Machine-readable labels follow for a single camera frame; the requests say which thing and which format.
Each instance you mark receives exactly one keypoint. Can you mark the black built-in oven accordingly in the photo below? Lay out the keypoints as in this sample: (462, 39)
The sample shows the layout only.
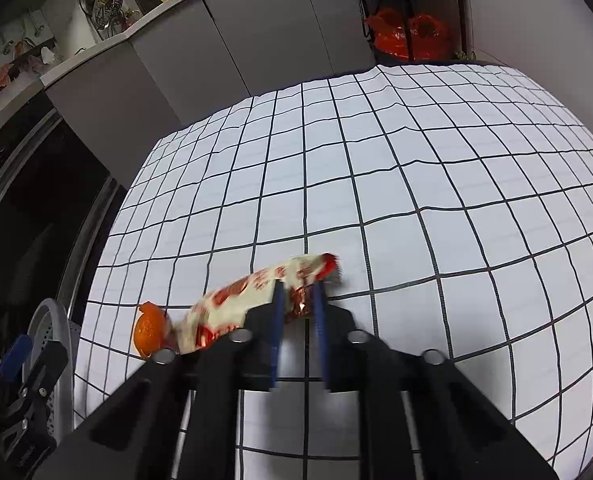
(26, 235)

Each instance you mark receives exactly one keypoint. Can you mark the red and cream snack wrapper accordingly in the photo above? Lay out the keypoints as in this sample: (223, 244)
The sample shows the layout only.
(236, 290)

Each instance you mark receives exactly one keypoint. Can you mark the red plastic bag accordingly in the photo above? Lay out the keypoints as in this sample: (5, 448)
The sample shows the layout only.
(391, 35)

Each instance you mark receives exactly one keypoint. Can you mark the orange fruit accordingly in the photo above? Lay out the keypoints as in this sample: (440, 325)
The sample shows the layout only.
(149, 332)

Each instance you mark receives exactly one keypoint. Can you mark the white checked tablecloth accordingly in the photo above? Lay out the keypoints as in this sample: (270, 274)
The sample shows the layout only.
(376, 185)

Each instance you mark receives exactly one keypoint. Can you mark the black wall utensil rack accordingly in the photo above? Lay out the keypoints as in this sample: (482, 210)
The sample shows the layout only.
(16, 62)

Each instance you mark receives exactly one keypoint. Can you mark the green leafy vegetable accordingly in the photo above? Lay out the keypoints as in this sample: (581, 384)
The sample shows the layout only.
(465, 55)

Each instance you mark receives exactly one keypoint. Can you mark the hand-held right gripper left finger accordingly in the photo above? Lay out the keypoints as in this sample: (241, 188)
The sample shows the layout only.
(278, 330)

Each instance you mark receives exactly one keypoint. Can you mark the grey perforated waste basket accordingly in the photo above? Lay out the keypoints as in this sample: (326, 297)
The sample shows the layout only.
(51, 320)

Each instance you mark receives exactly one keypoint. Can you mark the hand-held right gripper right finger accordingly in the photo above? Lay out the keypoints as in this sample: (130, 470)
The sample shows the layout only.
(320, 330)

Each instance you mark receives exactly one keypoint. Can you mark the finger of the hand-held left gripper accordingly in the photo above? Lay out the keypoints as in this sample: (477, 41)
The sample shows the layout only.
(14, 355)
(46, 365)

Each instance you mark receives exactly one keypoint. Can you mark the grey kitchen cabinet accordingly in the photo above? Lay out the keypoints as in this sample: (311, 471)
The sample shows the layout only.
(256, 35)

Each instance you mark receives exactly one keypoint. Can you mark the metal dish rack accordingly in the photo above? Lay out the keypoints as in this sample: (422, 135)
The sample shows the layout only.
(106, 0)

